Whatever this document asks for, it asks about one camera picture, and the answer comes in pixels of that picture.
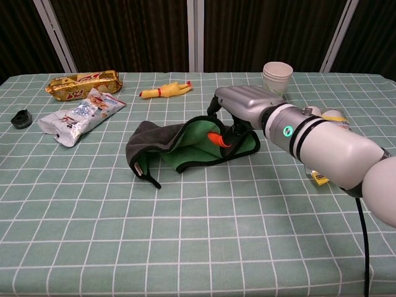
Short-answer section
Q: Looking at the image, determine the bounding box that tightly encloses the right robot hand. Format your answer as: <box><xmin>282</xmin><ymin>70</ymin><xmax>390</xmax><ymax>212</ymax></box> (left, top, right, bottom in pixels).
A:
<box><xmin>205</xmin><ymin>85</ymin><xmax>285</xmax><ymax>158</ymax></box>

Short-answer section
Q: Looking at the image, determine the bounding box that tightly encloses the green cloth black trim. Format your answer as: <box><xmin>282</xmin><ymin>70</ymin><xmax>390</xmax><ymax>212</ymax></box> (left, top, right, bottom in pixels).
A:
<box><xmin>125</xmin><ymin>115</ymin><xmax>260</xmax><ymax>189</ymax></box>

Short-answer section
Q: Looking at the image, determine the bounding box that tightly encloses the white paper cup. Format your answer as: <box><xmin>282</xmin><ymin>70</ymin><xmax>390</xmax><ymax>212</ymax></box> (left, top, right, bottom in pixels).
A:
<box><xmin>262</xmin><ymin>61</ymin><xmax>294</xmax><ymax>100</ymax></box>

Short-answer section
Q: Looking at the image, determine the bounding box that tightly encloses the dark ribbed partition panel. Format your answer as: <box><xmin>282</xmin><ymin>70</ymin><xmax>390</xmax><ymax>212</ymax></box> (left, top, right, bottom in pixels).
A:
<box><xmin>202</xmin><ymin>0</ymin><xmax>349</xmax><ymax>74</ymax></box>
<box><xmin>0</xmin><ymin>0</ymin><xmax>65</xmax><ymax>85</ymax></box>
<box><xmin>331</xmin><ymin>0</ymin><xmax>396</xmax><ymax>79</ymax></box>
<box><xmin>49</xmin><ymin>0</ymin><xmax>189</xmax><ymax>74</ymax></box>

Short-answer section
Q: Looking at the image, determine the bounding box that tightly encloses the yellow rubber chicken toy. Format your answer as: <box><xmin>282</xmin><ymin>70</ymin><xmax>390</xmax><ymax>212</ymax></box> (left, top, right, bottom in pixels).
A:
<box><xmin>138</xmin><ymin>80</ymin><xmax>194</xmax><ymax>100</ymax></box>

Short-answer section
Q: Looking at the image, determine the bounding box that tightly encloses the green checkered tablecloth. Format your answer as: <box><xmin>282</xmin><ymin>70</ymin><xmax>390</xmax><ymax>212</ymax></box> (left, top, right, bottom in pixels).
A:
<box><xmin>0</xmin><ymin>71</ymin><xmax>396</xmax><ymax>297</ymax></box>

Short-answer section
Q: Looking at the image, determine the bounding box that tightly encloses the gold snack bar package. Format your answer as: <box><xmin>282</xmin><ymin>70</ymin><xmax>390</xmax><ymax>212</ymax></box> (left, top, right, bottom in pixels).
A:
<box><xmin>45</xmin><ymin>70</ymin><xmax>124</xmax><ymax>102</ymax></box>

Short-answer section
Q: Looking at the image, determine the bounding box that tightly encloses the white foil snack bag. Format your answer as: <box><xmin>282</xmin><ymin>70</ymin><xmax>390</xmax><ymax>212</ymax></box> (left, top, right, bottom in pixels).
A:
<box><xmin>37</xmin><ymin>87</ymin><xmax>127</xmax><ymax>148</ymax></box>

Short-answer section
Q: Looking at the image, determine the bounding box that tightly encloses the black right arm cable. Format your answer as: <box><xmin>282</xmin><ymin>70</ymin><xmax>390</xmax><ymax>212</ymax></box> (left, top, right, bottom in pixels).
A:
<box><xmin>354</xmin><ymin>196</ymin><xmax>372</xmax><ymax>297</ymax></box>

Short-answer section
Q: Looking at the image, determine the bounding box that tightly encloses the small black ring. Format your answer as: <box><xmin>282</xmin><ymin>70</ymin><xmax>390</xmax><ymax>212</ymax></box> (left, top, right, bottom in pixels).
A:
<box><xmin>11</xmin><ymin>109</ymin><xmax>32</xmax><ymax>129</ymax></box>

